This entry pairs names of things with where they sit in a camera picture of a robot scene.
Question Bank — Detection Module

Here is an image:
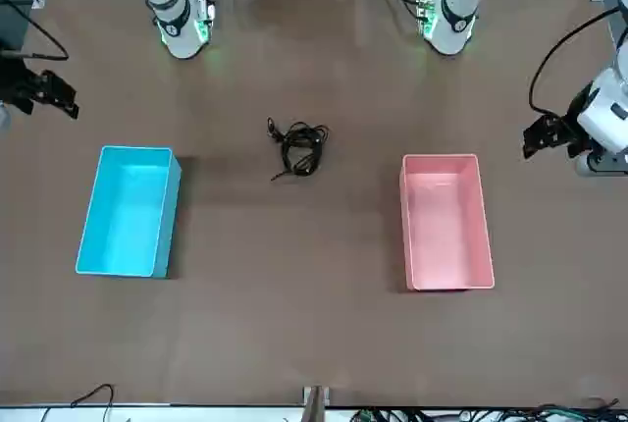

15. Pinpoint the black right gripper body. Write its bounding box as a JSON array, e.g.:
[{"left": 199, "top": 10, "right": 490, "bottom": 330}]
[{"left": 0, "top": 59, "right": 50, "bottom": 117}]

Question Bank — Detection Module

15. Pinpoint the blue plastic box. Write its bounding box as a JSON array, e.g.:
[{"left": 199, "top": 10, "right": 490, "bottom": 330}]
[{"left": 75, "top": 145, "right": 183, "bottom": 280}]

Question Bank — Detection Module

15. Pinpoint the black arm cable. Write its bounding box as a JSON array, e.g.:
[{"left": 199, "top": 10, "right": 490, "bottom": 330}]
[
  {"left": 0, "top": 0, "right": 71, "bottom": 63},
  {"left": 528, "top": 6, "right": 624, "bottom": 117}
]

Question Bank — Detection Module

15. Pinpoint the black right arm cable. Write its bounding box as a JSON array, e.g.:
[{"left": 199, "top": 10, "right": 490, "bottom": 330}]
[{"left": 0, "top": 0, "right": 71, "bottom": 63}]

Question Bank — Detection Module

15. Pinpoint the thin black cable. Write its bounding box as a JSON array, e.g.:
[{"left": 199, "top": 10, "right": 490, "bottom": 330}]
[
  {"left": 277, "top": 121, "right": 331, "bottom": 180},
  {"left": 267, "top": 116, "right": 326, "bottom": 183}
]

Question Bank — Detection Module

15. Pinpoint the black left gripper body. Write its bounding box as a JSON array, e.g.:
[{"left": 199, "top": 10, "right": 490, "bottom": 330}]
[{"left": 562, "top": 82, "right": 598, "bottom": 159}]

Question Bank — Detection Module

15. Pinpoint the grey camera post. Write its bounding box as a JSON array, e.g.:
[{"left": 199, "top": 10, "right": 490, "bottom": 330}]
[{"left": 303, "top": 385, "right": 332, "bottom": 422}]

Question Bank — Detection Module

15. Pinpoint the black loose cable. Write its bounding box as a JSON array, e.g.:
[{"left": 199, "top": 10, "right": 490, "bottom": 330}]
[{"left": 70, "top": 383, "right": 117, "bottom": 422}]

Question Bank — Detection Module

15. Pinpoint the pink plastic box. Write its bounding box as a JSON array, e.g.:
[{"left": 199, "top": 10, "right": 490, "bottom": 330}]
[{"left": 399, "top": 153, "right": 496, "bottom": 292}]

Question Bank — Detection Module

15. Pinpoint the tangle of black cables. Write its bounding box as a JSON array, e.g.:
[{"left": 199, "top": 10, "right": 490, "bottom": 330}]
[{"left": 352, "top": 396, "right": 628, "bottom": 422}]

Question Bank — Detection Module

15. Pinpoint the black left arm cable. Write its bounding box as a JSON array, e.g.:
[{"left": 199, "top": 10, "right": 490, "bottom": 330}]
[{"left": 528, "top": 6, "right": 624, "bottom": 117}]

